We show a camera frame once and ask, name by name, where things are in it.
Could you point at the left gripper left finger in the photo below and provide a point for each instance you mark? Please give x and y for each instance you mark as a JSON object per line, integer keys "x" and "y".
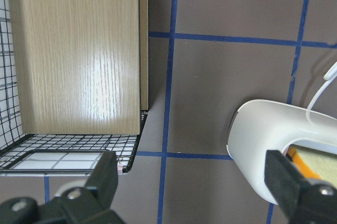
{"x": 90, "y": 203}

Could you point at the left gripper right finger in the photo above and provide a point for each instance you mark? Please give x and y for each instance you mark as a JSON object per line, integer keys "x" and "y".
{"x": 302, "y": 200}

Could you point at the white two-slot toaster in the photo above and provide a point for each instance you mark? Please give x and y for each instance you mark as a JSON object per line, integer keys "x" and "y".
{"x": 260, "y": 125}

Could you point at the yellow toast slice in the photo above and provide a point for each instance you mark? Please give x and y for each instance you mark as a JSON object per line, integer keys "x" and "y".
{"x": 314, "y": 164}

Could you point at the wire basket rack with wood shelf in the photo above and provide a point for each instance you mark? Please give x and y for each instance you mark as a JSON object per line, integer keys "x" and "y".
{"x": 74, "y": 83}

